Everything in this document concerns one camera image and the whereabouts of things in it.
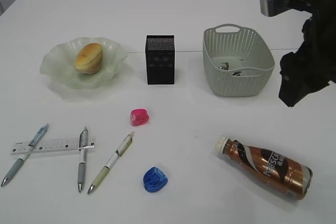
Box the grey click pen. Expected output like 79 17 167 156
77 126 89 192

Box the brown Nescafe coffee bottle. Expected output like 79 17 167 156
215 136 313 200

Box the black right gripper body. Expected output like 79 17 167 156
299 12 335 90

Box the pink correction tape dispenser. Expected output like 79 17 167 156
130 109 149 126

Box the long paper piece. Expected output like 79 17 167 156
218 62 229 71

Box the pale green wavy glass plate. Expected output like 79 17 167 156
40 37 128 89

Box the pale green plastic basket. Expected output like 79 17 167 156
202 23 276 97

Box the clear plastic ruler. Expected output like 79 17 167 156
10 137 96 154

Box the light blue click pen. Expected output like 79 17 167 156
1 123 49 187

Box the black mesh pen holder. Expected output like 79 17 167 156
145 35 175 85

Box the round paper ball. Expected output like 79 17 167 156
232 71 244 76

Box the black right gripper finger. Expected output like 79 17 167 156
279 52 330 107

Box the bread roll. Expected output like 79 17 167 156
75 43 103 74

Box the beige click pen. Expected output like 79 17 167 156
87 132 134 195

